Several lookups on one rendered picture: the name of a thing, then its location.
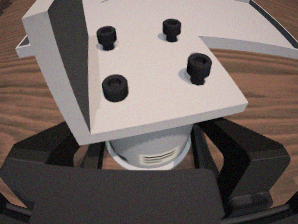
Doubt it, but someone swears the white shallow tray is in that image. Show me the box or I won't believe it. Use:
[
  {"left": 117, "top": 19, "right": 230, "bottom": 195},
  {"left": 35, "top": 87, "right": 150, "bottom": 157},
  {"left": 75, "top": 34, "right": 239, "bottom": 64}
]
[{"left": 82, "top": 0, "right": 298, "bottom": 59}]

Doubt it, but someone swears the white l-shaped bracket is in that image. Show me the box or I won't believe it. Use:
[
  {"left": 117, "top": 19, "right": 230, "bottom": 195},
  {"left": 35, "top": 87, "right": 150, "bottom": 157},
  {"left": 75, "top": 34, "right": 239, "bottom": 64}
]
[{"left": 22, "top": 0, "right": 248, "bottom": 145}]

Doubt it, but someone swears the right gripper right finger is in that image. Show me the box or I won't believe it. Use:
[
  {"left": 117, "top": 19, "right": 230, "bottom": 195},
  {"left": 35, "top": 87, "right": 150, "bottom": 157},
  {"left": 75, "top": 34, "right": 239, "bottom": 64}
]
[{"left": 190, "top": 117, "right": 291, "bottom": 207}]

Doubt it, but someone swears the black screw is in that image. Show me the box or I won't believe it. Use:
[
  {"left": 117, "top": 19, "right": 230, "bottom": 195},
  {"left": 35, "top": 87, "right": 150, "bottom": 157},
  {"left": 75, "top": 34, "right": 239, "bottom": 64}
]
[
  {"left": 102, "top": 74, "right": 129, "bottom": 103},
  {"left": 163, "top": 19, "right": 181, "bottom": 43},
  {"left": 187, "top": 53, "right": 212, "bottom": 86},
  {"left": 96, "top": 26, "right": 117, "bottom": 51}
]

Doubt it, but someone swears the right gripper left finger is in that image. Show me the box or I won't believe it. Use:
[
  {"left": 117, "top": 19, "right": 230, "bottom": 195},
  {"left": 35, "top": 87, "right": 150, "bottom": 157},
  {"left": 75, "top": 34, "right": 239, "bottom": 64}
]
[{"left": 6, "top": 121, "right": 106, "bottom": 169}]

